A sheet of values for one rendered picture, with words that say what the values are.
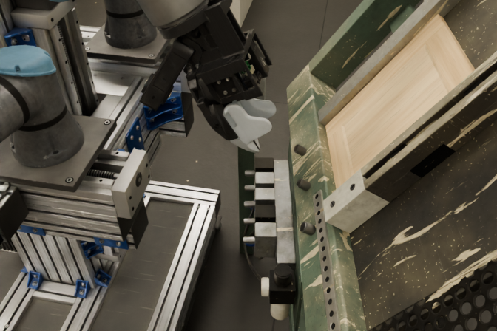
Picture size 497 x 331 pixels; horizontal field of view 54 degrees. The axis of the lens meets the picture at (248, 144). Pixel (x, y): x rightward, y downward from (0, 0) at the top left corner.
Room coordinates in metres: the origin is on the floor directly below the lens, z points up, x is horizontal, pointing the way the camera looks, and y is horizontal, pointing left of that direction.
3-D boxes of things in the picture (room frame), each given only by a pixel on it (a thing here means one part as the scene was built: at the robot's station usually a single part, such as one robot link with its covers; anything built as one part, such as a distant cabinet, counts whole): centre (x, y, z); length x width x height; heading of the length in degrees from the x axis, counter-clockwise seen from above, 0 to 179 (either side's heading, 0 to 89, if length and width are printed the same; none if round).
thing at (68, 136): (0.81, 0.44, 1.09); 0.15 x 0.15 x 0.10
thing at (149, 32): (1.30, 0.35, 1.09); 0.15 x 0.15 x 0.10
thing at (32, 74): (0.80, 0.44, 1.20); 0.13 x 0.12 x 0.14; 156
